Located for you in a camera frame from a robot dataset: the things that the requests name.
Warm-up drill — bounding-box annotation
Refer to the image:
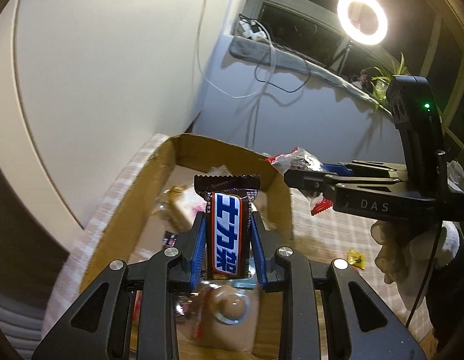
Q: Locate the dark chocolate cake packet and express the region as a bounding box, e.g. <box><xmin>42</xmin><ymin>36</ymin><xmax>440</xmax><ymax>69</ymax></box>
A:
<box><xmin>266</xmin><ymin>147</ymin><xmax>333</xmax><ymax>215</ymax></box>

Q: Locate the yellow candy packet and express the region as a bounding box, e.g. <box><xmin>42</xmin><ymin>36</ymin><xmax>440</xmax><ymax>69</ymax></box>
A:
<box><xmin>346</xmin><ymin>249</ymin><xmax>366</xmax><ymax>270</ymax></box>

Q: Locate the large Snickers bar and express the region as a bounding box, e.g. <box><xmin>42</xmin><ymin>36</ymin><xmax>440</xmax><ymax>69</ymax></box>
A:
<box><xmin>194</xmin><ymin>175</ymin><xmax>260</xmax><ymax>281</ymax></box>

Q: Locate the packaged braised egg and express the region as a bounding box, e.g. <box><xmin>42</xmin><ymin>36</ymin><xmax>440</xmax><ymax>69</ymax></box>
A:
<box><xmin>193</xmin><ymin>282</ymin><xmax>259</xmax><ymax>352</ymax></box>

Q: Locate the packaged bread slice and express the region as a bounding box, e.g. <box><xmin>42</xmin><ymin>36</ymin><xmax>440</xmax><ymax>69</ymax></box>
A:
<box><xmin>155</xmin><ymin>165</ymin><xmax>230</xmax><ymax>233</ymax></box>

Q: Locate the red packaged dates snack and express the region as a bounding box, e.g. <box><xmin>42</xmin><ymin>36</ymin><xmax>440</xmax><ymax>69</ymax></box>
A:
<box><xmin>131</xmin><ymin>291</ymin><xmax>202</xmax><ymax>340</ymax></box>

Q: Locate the small Snickers bar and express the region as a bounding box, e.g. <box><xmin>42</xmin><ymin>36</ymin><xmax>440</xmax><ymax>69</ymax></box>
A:
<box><xmin>163</xmin><ymin>231</ymin><xmax>178</xmax><ymax>249</ymax></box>

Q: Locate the teal round candy packet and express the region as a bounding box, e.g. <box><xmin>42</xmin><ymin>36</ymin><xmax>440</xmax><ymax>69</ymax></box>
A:
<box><xmin>215</xmin><ymin>275</ymin><xmax>257</xmax><ymax>290</ymax></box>

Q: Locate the gloved right hand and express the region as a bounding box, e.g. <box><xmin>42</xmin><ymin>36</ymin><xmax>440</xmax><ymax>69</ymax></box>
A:
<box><xmin>370</xmin><ymin>221</ymin><xmax>460</xmax><ymax>311</ymax></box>

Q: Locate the plaid pink tablecloth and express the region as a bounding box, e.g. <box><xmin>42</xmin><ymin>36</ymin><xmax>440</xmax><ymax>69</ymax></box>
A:
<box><xmin>42</xmin><ymin>132</ymin><xmax>439</xmax><ymax>360</ymax></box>

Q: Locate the brown cardboard box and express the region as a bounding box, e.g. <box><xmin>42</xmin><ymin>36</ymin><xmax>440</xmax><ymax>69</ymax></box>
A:
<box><xmin>79</xmin><ymin>134</ymin><xmax>293</xmax><ymax>359</ymax></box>

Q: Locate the potted spider plant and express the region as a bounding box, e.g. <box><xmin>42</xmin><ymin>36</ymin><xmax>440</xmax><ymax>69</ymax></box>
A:
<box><xmin>365</xmin><ymin>53</ymin><xmax>410</xmax><ymax>110</ymax></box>

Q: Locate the grey windowsill cloth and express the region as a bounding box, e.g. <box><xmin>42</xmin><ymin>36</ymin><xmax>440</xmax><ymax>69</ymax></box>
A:
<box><xmin>229</xmin><ymin>37</ymin><xmax>391</xmax><ymax>116</ymax></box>

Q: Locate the white power strip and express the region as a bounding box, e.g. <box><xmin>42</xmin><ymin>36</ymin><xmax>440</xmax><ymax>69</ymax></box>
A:
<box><xmin>237</xmin><ymin>19</ymin><xmax>268</xmax><ymax>42</ymax></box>

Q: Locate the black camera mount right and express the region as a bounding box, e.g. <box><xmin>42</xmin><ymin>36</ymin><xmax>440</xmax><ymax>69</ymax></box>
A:
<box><xmin>386</xmin><ymin>76</ymin><xmax>448</xmax><ymax>197</ymax></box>

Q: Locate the black cable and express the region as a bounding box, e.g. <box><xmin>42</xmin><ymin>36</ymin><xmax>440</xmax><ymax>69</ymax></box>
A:
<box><xmin>238</xmin><ymin>14</ymin><xmax>313</xmax><ymax>94</ymax></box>

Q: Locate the white cable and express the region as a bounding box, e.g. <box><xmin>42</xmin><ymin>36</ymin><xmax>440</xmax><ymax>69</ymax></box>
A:
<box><xmin>195</xmin><ymin>0</ymin><xmax>277</xmax><ymax>100</ymax></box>

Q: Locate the ring light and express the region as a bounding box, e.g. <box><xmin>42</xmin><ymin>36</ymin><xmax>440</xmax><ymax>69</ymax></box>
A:
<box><xmin>337</xmin><ymin>0</ymin><xmax>388</xmax><ymax>46</ymax></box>

